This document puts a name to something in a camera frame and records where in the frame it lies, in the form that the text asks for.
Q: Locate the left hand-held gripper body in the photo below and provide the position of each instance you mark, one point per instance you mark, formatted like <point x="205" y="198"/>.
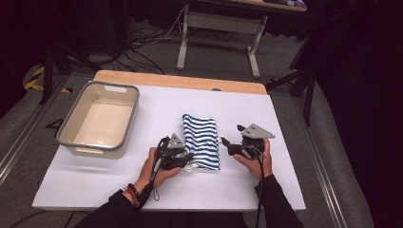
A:
<point x="174" y="144"/>

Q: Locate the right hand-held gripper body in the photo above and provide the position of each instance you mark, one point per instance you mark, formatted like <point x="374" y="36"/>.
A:
<point x="256" y="132"/>

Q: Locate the blue white striped shirt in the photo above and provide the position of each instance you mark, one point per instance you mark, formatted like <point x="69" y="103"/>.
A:
<point x="202" y="139"/>

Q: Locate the beige plastic basket grey rim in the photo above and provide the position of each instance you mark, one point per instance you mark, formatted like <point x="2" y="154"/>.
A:
<point x="101" y="123"/>

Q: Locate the person's right hand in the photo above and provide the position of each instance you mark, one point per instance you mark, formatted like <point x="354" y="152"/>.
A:
<point x="261" y="166"/>

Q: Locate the person's left hand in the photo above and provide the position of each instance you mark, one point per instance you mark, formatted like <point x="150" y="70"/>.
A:
<point x="150" y="177"/>

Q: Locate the black metal stand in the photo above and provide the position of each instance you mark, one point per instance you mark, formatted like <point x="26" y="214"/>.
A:
<point x="309" y="95"/>

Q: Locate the white table mat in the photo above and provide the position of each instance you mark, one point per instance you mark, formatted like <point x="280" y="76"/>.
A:
<point x="95" y="183"/>

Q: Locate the white-legged wooden desk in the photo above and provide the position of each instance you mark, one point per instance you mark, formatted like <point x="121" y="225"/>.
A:
<point x="221" y="23"/>

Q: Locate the dark curtain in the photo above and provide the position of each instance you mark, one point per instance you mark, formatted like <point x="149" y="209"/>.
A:
<point x="19" y="38"/>
<point x="364" y="95"/>

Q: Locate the colourful item on desk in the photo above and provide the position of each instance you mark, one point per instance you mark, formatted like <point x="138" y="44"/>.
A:
<point x="290" y="3"/>

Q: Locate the black tripod stand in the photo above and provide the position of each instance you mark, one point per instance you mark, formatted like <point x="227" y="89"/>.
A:
<point x="48" y="76"/>

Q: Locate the yellow black hazard tape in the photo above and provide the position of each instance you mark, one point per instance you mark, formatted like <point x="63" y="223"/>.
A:
<point x="34" y="80"/>

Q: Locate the metal floor rail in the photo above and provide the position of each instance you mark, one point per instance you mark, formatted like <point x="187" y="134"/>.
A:
<point x="320" y="164"/>
<point x="25" y="139"/>

